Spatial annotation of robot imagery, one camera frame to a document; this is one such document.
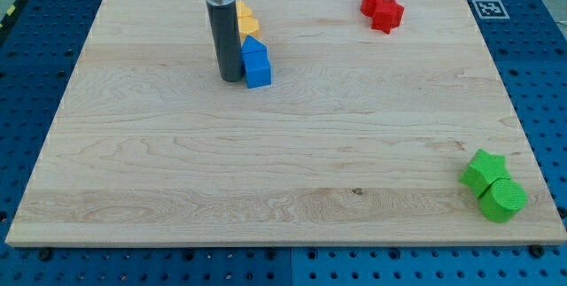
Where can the blue cube block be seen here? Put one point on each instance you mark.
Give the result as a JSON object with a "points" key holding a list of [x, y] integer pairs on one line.
{"points": [[257, 69]]}

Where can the blue triangle block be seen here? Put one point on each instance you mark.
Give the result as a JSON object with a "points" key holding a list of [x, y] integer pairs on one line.
{"points": [[251, 45]]}

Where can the yellow hexagon block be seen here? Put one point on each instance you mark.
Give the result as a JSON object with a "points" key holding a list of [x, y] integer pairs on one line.
{"points": [[249, 26]]}

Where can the wooden board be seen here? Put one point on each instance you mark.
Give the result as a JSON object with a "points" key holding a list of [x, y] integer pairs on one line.
{"points": [[360, 139]]}

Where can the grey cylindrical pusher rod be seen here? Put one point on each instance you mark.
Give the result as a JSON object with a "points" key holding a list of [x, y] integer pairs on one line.
{"points": [[225, 31]]}

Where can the red star block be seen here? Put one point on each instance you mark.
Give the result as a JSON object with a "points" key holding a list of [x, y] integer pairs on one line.
{"points": [[387, 15]]}

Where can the green star block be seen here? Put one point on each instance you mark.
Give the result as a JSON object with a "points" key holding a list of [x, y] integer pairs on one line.
{"points": [[483, 170]]}

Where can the green cylinder block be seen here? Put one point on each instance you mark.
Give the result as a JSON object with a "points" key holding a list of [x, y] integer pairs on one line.
{"points": [[502, 201]]}

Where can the white fiducial marker tag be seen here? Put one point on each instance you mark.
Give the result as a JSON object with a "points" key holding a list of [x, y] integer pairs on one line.
{"points": [[490, 9]]}

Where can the yellow black hazard tape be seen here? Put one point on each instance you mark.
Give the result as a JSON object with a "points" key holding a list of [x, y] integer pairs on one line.
{"points": [[12, 13]]}

